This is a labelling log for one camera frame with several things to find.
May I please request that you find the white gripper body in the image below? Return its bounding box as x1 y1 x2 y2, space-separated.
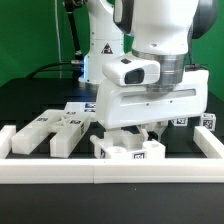
96 70 209 129

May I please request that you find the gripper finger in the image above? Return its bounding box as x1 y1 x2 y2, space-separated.
137 125 149 142
154 121 168 140

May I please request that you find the white chair seat part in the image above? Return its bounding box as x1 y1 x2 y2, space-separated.
90 130 166 160

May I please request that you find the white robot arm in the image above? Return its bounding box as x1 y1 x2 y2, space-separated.
88 0 218 133

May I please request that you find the white tag sheet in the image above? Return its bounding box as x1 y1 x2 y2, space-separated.
64 102 96 114

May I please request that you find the white right fence block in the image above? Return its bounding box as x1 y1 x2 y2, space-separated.
193 126 224 159

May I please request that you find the white fence block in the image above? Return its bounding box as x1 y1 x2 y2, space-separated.
193 126 224 159
0 125 16 159

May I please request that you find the white left fence block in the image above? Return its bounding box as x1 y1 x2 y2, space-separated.
0 125 16 159

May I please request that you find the white front fence bar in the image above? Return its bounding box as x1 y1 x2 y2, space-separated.
0 159 224 184

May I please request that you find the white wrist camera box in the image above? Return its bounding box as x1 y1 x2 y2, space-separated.
102 53 160 86

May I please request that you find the white chair back frame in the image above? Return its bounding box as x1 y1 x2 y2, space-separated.
12 110 95 158

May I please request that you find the black cable bundle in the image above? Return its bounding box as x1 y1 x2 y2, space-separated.
27 0 85 80

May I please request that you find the thin grey cable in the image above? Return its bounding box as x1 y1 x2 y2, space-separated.
54 0 63 80

